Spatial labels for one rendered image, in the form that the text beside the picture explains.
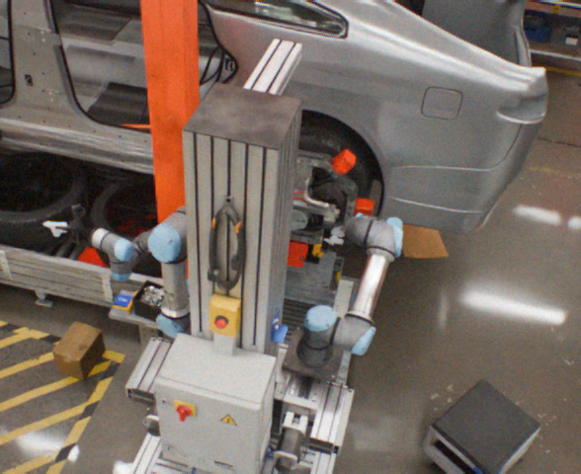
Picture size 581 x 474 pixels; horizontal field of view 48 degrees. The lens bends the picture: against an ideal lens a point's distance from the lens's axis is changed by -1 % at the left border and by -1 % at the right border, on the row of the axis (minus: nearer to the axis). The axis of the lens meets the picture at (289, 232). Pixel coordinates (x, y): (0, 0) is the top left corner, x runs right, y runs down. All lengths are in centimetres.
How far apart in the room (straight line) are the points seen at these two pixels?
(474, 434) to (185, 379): 156
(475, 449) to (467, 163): 130
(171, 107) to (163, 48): 25
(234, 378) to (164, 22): 128
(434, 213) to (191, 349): 165
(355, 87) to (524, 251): 211
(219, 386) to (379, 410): 163
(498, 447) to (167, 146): 196
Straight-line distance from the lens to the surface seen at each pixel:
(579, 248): 490
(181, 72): 258
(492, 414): 331
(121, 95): 422
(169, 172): 286
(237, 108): 174
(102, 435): 347
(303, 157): 314
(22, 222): 385
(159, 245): 223
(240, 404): 205
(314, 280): 378
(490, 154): 317
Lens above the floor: 295
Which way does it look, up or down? 42 degrees down
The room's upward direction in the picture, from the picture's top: 5 degrees clockwise
